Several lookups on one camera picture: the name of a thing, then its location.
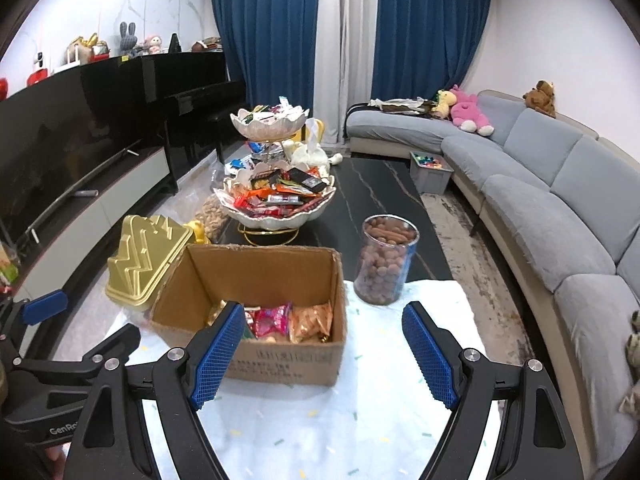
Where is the orange gold snack packet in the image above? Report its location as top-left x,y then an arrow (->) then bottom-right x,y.
290,301 -> 333,343

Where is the grey bin of toys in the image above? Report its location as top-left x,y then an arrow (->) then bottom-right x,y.
409,151 -> 455,195

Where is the heap of assorted wrapped snacks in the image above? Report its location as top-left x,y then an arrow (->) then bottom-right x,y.
242,100 -> 303,123
225,165 -> 331,216

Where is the beige plush toy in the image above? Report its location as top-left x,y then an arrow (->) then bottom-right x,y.
620,310 -> 640,413

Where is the brown cardboard box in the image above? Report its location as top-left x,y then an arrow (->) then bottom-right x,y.
150,244 -> 348,387

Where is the grey sectional sofa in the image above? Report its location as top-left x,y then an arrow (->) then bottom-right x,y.
345,89 -> 640,471

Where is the blue curtain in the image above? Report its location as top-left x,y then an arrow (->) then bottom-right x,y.
370,0 -> 493,101
207,0 -> 321,111

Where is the pink plush toy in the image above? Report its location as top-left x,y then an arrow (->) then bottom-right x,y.
447,85 -> 496,137

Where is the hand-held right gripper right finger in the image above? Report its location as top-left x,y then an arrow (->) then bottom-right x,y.
401,301 -> 586,480

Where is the grey TV cabinet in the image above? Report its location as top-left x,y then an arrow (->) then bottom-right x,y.
0,147 -> 171,306

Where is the black piano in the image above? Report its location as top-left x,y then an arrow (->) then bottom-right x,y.
120,51 -> 248,196

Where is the white sheer curtain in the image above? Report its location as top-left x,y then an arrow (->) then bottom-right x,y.
312,0 -> 381,146

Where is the yellow plastic toy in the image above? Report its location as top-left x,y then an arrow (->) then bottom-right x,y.
182,220 -> 211,246

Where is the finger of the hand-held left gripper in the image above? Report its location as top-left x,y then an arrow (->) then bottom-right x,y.
10,323 -> 142,376
0,290 -> 69,361

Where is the gold foil snack packet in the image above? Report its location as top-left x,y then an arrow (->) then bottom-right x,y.
206,300 -> 228,328

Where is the two-tier white bowl stand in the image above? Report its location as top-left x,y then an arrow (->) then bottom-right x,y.
212,102 -> 336,246

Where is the grey patterned rug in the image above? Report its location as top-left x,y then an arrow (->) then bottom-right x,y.
420,190 -> 546,361

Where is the yellow plush toy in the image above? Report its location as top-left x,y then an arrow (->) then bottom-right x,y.
431,90 -> 455,120

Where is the white plush toy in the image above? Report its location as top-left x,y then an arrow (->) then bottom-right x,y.
292,117 -> 343,168

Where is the brown teddy bear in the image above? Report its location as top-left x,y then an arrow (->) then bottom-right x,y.
523,80 -> 557,119

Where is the pink snack packet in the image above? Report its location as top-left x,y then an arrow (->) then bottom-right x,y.
247,304 -> 293,340

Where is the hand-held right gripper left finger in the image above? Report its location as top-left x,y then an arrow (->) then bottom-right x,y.
65,301 -> 247,480

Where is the clear candy container gold lid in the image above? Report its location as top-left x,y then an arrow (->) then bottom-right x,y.
105,215 -> 211,313

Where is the white bag with gold bow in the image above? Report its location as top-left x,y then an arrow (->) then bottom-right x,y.
65,34 -> 111,66

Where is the crumpled cloth pile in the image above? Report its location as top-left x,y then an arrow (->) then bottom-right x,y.
369,97 -> 436,115

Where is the clear bag of peanuts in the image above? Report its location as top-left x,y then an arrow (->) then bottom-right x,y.
192,192 -> 226,241

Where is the clear jar of brown nuts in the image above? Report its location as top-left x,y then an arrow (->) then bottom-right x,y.
353,214 -> 420,306

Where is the white and red figurine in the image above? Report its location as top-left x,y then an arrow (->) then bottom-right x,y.
27,51 -> 52,88

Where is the clutter of colourful boxes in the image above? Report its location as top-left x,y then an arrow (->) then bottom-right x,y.
0,242 -> 21,291

